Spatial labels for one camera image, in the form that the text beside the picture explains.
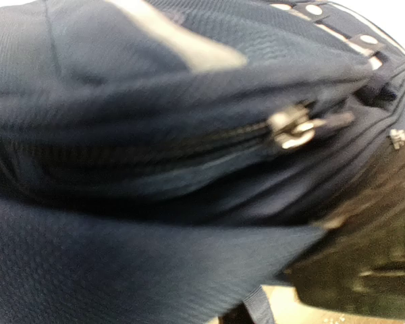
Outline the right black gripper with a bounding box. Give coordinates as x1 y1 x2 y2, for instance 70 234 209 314
287 143 405 319

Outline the navy blue student backpack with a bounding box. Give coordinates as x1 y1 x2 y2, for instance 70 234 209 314
0 1 405 323

